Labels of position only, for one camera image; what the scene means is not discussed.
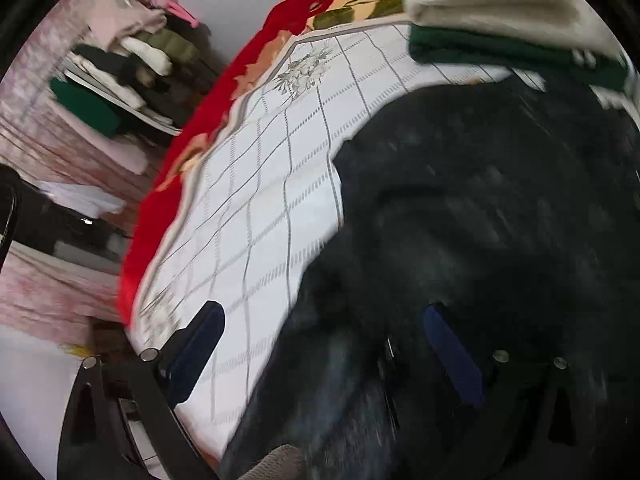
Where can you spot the pile of assorted clothes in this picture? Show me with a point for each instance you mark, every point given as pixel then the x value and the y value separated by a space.
pixel 135 60

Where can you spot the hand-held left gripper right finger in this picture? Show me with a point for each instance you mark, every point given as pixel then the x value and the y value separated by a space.
pixel 450 350

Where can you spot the black garment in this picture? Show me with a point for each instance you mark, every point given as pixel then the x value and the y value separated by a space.
pixel 475 240

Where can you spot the red floral blanket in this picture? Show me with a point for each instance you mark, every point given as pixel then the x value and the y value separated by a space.
pixel 200 125

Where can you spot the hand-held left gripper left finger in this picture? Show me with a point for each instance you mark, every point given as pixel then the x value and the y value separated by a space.
pixel 200 342

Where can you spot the folded green garment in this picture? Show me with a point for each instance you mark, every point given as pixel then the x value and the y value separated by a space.
pixel 500 50

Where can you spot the white checked bed sheet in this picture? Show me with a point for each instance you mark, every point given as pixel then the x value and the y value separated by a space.
pixel 260 210

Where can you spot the white cloth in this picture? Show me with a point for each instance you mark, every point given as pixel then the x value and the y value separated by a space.
pixel 85 197

